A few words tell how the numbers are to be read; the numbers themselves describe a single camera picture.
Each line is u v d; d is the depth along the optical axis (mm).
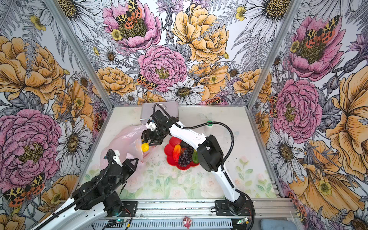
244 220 715
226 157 551
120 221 713
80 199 477
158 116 730
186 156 872
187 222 672
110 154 594
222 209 740
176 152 916
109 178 523
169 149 923
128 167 638
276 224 673
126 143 919
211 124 590
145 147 827
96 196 515
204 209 761
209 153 557
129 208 739
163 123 701
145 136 764
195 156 852
